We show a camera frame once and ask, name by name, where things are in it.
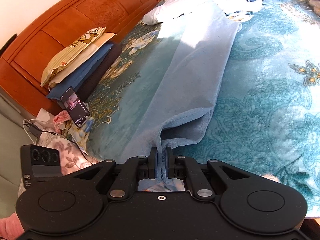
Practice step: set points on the teal floral bedspread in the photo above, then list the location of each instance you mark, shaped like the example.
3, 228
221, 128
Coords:
266, 117

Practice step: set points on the white crumpled cloth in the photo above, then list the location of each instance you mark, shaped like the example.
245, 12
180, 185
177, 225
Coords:
242, 11

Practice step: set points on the cream pillow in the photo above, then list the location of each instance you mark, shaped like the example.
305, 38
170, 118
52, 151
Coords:
80, 59

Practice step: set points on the light blue towel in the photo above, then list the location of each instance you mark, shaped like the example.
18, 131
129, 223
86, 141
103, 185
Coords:
183, 104

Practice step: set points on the pink sleeve forearm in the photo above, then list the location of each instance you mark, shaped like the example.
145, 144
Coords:
10, 227

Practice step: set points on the grey floral pillow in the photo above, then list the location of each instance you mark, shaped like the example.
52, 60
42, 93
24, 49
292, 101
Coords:
71, 159

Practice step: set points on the dark brown folded blanket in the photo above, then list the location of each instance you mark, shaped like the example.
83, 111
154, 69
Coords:
103, 65

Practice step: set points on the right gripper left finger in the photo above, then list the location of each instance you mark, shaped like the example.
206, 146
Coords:
130, 173

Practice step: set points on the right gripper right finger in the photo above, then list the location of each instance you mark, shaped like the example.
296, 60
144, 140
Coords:
189, 171

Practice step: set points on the black charger with cable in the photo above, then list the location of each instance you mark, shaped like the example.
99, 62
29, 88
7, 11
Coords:
37, 132

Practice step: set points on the white floral quilt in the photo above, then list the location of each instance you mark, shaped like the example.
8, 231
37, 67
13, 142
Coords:
175, 8

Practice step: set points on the black camera module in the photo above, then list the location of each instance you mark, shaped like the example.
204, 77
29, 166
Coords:
39, 164

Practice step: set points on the orange wooden headboard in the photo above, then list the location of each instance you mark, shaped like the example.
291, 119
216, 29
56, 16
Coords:
23, 62

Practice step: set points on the black smartphone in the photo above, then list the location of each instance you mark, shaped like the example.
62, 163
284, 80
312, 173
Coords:
75, 107

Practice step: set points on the pink floral cloth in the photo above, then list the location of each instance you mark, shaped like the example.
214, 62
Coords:
59, 121

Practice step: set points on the yellow patterned pillow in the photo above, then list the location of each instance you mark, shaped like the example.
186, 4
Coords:
60, 61

